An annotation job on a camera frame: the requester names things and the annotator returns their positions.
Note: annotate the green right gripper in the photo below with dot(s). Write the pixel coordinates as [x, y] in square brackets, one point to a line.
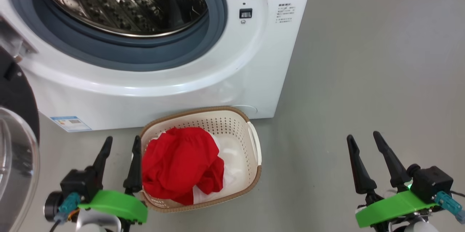
[392, 208]

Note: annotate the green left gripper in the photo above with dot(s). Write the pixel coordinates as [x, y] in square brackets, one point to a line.
[120, 204]

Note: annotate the red and white garment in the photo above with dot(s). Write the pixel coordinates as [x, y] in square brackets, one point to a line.
[178, 163]

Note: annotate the round glass washing machine door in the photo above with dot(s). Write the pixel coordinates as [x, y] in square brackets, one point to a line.
[18, 174]

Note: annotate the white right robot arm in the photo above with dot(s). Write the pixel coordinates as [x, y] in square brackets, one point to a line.
[421, 228]

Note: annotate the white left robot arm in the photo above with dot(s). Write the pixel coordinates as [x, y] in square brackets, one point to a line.
[96, 224]

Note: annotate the white front-load washing machine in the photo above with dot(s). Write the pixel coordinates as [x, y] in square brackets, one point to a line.
[145, 104]

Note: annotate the cream perforated laundry basket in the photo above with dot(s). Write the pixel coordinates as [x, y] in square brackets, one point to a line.
[232, 123]

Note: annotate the metal door hinge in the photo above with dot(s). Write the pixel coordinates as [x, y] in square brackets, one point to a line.
[14, 41]

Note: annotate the black door latch socket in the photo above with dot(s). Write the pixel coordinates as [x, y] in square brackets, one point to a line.
[245, 13]

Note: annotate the blue energy label sticker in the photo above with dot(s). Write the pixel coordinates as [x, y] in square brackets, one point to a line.
[71, 124]

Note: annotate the round drain filter cover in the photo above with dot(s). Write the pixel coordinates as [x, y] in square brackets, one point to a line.
[250, 109]

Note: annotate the printed warning text sticker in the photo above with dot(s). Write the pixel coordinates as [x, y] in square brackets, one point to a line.
[286, 13]

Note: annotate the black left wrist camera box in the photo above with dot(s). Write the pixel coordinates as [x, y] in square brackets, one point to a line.
[78, 183]

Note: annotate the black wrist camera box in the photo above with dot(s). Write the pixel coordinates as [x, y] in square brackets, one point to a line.
[78, 183]
[434, 183]

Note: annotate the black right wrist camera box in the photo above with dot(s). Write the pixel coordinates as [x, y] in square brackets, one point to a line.
[434, 183]

